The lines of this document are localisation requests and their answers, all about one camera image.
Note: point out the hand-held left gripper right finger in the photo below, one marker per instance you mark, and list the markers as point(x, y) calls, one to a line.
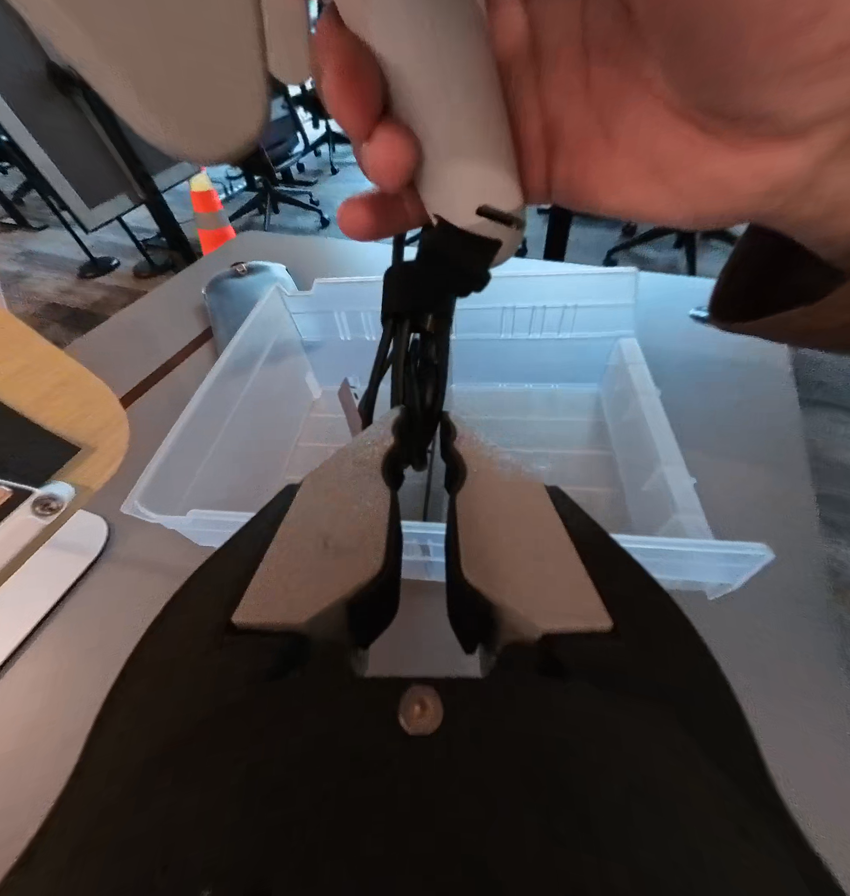
point(516, 553)

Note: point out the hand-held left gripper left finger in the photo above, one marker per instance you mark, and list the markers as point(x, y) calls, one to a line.
point(327, 546)

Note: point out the clear plastic bin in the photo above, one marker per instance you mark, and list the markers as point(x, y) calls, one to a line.
point(572, 420)

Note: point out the person's right forearm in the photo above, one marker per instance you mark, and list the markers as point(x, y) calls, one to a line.
point(796, 301)

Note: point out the person's right hand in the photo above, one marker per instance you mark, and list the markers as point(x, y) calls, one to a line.
point(677, 105)

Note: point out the black office chair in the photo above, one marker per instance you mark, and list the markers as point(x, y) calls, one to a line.
point(666, 245)
point(278, 168)

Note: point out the grey metal cylinder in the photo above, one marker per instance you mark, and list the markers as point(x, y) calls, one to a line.
point(246, 297)

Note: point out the orange traffic cone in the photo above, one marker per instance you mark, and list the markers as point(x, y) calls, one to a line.
point(211, 217)

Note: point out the white clamp bar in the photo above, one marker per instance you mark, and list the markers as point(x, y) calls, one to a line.
point(43, 498)

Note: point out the white stand base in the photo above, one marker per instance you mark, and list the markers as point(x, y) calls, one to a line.
point(40, 581)

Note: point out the wooden board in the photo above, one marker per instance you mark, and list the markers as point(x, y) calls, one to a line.
point(61, 378)

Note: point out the grey rolling partition panel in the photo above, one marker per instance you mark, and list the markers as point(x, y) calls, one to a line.
point(82, 140)

